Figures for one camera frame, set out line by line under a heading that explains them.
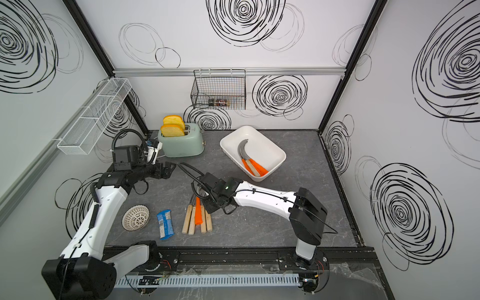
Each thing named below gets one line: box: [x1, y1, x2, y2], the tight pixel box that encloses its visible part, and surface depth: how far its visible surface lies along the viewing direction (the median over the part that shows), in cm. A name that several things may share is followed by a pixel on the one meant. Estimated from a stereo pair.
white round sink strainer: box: [121, 204, 150, 232], surface depth 85 cm
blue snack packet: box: [156, 209, 175, 241], surface depth 84 cm
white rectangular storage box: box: [220, 125, 287, 182], surface depth 111 cm
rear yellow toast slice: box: [160, 115, 185, 130], surface depth 98 cm
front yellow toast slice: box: [160, 124, 185, 137], surface depth 96 cm
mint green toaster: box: [157, 122, 205, 159], surface depth 104 cm
